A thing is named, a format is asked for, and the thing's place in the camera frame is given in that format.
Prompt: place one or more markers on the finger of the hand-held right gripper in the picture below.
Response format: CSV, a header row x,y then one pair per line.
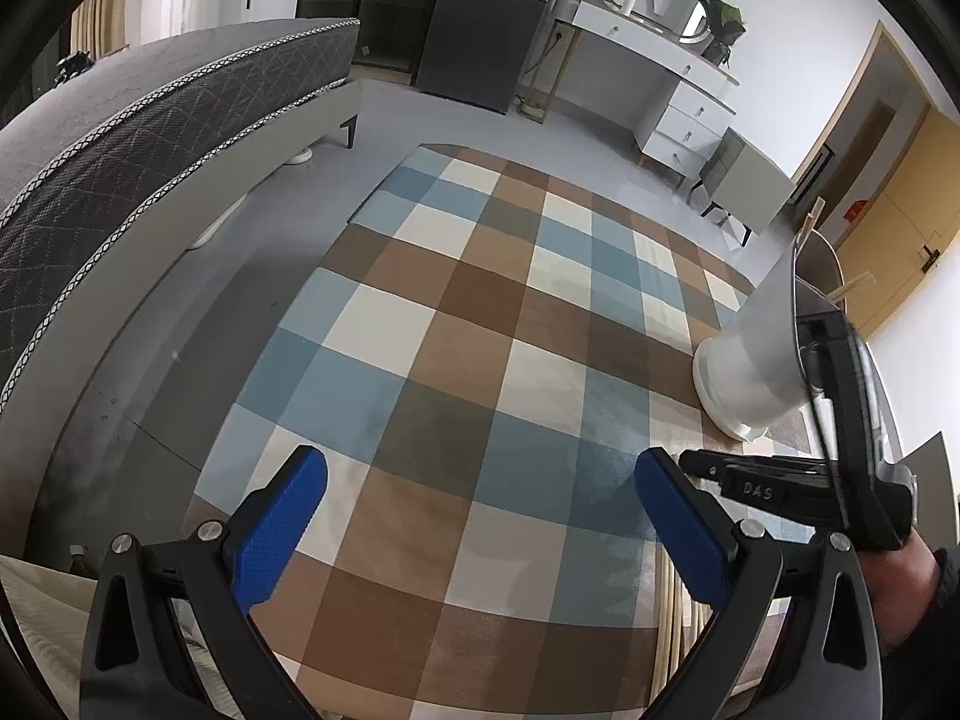
x,y
757,480

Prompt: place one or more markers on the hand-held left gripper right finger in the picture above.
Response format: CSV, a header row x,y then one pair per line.
x,y
682,532

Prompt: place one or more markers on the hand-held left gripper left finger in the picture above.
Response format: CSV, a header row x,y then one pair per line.
x,y
277,532

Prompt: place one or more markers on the grey white utensil holder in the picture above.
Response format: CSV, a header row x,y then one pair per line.
x,y
757,360

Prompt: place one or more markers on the pale wooden chopstick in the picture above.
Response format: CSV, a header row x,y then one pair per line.
x,y
812,211
851,286

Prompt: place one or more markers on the person's right hand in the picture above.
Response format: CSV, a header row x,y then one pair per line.
x,y
900,592

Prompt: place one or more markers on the beige board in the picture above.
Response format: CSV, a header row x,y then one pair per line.
x,y
937,465

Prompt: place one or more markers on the tan wooden door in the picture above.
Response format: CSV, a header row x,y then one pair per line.
x,y
892,240

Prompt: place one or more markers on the red fire extinguisher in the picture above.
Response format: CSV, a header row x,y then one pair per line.
x,y
855,210

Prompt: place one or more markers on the cream ribbed cloth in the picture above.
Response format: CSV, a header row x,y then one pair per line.
x,y
37,615

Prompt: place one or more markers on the checkered tablecloth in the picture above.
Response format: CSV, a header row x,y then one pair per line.
x,y
465,360

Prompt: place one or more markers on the grey nightstand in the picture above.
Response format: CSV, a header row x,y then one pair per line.
x,y
739,180

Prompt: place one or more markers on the white vanity desk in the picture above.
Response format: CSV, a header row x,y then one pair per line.
x,y
660,82

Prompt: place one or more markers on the grey quilted mattress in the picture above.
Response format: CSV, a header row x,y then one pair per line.
x,y
112,150

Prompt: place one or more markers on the small white object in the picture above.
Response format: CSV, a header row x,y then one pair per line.
x,y
529,109

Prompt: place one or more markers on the potted plant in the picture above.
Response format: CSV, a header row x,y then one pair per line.
x,y
724,26

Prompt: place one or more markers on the small black device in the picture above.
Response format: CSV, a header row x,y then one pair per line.
x,y
73,64

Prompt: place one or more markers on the dark grey refrigerator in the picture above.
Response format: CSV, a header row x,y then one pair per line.
x,y
480,37

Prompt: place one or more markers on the dark glass cabinet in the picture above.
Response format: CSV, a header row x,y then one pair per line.
x,y
360,0

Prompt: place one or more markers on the tan curtain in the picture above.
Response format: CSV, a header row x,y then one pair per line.
x,y
105,15

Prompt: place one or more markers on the grey bed frame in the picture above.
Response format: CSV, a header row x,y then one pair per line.
x,y
247,165

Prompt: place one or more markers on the tan door frame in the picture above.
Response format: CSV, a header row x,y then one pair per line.
x,y
879,31

